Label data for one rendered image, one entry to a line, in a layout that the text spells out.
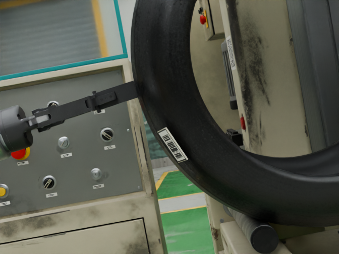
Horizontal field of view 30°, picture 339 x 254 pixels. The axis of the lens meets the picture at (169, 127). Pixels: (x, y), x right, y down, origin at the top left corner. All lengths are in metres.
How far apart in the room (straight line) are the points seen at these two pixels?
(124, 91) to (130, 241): 0.71
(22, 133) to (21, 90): 0.69
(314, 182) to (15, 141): 0.49
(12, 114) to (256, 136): 0.55
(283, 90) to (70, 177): 0.67
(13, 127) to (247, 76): 0.54
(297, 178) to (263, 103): 0.41
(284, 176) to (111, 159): 0.83
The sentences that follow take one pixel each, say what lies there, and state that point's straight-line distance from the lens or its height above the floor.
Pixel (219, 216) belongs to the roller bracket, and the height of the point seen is 0.88.
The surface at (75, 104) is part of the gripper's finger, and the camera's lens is 1.06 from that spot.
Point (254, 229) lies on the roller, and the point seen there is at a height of 0.92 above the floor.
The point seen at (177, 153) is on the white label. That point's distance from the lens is 0.98.
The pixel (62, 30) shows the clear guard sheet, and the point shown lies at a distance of 1.73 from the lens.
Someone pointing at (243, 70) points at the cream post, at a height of 1.18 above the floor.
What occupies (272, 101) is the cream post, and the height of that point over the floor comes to 1.10.
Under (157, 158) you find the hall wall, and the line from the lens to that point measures 10.27.
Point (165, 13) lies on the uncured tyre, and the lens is 0.97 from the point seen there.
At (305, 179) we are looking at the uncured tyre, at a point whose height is 0.99.
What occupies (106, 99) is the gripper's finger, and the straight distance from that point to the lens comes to 1.07.
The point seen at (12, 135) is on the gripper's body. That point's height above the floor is 1.13.
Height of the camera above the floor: 1.16
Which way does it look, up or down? 3 degrees down
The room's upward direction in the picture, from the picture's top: 10 degrees counter-clockwise
